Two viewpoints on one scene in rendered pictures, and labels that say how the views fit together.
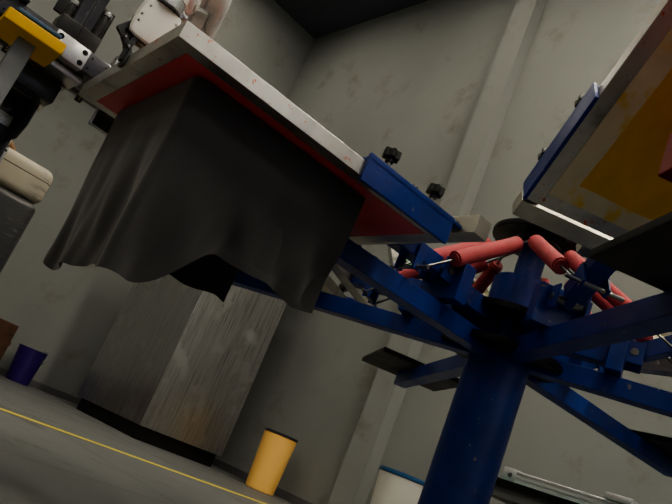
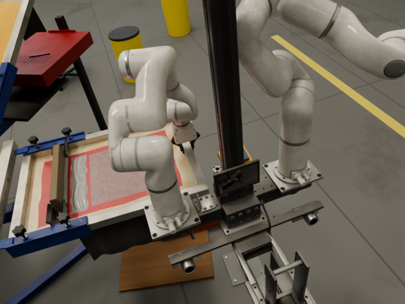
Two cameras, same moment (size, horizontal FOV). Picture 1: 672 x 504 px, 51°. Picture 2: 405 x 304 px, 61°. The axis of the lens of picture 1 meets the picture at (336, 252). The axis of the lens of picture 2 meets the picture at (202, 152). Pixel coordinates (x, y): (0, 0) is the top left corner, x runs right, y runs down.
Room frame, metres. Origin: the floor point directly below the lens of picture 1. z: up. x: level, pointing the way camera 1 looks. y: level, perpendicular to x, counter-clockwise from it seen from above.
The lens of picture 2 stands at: (2.48, 1.12, 2.01)
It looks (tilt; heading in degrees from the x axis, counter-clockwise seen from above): 42 degrees down; 204
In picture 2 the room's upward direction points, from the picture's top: 9 degrees counter-clockwise
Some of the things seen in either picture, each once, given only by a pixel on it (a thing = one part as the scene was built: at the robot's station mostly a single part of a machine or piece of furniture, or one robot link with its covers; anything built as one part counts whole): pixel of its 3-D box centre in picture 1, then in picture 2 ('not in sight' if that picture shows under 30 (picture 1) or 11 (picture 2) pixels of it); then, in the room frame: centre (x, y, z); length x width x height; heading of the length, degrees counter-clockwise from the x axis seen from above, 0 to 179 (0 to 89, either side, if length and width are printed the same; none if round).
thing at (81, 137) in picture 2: (403, 200); (56, 146); (1.53, -0.10, 0.98); 0.30 x 0.05 x 0.07; 124
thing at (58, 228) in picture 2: not in sight; (50, 236); (1.99, 0.21, 0.98); 0.30 x 0.05 x 0.07; 124
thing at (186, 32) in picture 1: (262, 160); (107, 171); (1.62, 0.25, 0.97); 0.79 x 0.58 x 0.04; 124
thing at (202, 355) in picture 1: (192, 345); not in sight; (8.18, 1.10, 1.13); 1.70 x 1.30 x 2.26; 37
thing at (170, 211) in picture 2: not in sight; (167, 201); (1.90, 0.72, 1.21); 0.16 x 0.13 x 0.15; 37
